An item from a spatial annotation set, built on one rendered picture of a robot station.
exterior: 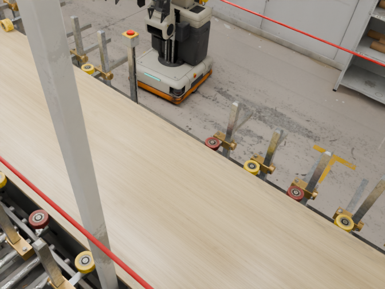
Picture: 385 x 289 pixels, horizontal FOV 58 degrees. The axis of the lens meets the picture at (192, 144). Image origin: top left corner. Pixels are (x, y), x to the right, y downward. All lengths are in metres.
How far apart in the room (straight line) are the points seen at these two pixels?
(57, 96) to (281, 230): 1.20
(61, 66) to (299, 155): 2.76
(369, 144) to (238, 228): 2.30
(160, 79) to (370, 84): 2.24
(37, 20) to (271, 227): 1.30
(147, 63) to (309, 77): 1.85
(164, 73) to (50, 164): 1.86
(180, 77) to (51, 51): 2.76
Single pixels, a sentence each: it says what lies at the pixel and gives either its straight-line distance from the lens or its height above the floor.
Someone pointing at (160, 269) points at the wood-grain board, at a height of 0.90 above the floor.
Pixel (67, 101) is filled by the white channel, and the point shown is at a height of 1.80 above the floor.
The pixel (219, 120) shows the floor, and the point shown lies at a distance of 3.37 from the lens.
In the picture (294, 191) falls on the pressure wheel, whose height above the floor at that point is 0.91.
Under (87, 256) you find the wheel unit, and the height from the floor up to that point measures 0.90.
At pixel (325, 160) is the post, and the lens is 1.70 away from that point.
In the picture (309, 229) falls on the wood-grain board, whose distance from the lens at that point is 1.69.
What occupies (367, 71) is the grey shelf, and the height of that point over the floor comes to 0.14.
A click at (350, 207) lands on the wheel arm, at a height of 0.82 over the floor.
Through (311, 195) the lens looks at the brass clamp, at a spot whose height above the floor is 0.84.
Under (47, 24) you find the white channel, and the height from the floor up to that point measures 1.96.
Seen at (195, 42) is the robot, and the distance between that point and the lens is 3.36.
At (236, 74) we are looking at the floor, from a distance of 3.99.
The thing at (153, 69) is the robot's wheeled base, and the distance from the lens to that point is 3.46.
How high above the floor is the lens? 2.25
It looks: 47 degrees down
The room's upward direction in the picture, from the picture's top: 6 degrees clockwise
